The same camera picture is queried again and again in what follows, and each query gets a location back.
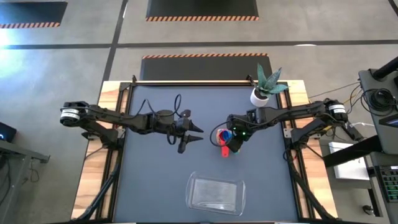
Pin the black metal table frame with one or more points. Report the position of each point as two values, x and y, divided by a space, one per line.
186 83

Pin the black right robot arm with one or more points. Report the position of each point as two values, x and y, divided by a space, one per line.
295 112

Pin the grey equipment cart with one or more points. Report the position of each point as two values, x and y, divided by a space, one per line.
382 81

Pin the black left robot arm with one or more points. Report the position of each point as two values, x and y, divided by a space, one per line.
109 116

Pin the black hazard-striped floor mat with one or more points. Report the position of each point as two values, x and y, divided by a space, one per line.
202 7
31 12
202 68

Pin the red measuring cup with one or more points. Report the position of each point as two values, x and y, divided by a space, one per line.
225 152

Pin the backlit keyboard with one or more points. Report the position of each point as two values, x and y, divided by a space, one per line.
390 183

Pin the potted succulent white pot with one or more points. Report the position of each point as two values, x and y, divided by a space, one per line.
264 90

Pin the clear plastic basket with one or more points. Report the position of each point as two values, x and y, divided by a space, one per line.
214 193

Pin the blue measuring cup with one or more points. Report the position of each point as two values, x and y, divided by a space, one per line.
226 136

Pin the black computer mouse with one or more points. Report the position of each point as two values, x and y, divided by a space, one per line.
367 209

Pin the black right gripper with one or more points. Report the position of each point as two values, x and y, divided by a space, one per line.
239 124

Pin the black box device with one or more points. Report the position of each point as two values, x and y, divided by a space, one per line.
7 132

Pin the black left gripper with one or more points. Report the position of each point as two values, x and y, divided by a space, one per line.
169 123

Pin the white flat box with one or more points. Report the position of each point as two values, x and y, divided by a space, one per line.
348 161

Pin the grey side desk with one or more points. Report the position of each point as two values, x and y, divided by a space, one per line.
15 155

